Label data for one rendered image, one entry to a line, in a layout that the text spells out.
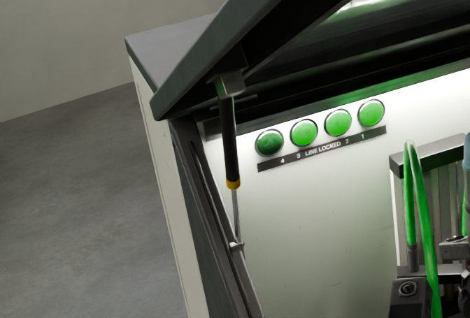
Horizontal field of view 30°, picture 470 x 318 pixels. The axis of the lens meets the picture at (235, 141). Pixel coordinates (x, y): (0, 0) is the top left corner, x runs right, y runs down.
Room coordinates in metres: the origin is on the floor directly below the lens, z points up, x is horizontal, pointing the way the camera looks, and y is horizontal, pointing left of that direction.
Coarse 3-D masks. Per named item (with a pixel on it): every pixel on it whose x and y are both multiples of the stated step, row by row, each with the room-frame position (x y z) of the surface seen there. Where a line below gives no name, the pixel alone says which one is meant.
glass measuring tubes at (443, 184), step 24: (432, 144) 1.30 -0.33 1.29; (456, 144) 1.28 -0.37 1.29; (432, 168) 1.26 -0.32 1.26; (456, 168) 1.29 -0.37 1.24; (432, 192) 1.29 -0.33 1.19; (456, 192) 1.30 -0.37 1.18; (432, 216) 1.27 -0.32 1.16; (456, 216) 1.30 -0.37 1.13; (456, 288) 1.30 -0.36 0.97; (456, 312) 1.27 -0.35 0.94
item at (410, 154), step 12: (408, 144) 1.08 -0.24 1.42; (408, 156) 1.15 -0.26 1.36; (408, 168) 1.17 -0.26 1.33; (420, 168) 1.01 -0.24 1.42; (408, 180) 1.18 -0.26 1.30; (420, 180) 0.98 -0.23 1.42; (408, 192) 1.19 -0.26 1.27; (420, 192) 0.97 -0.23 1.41; (408, 204) 1.20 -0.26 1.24; (420, 204) 0.95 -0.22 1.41; (408, 216) 1.20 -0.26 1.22; (420, 216) 0.94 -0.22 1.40; (408, 228) 1.20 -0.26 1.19; (420, 228) 0.93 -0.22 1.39; (408, 240) 1.21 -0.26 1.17; (432, 240) 0.91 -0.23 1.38; (432, 252) 0.89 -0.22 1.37; (432, 264) 0.88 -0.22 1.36; (432, 276) 0.87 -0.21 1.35; (432, 288) 0.86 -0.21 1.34; (432, 300) 0.86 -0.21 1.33; (432, 312) 0.85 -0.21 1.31
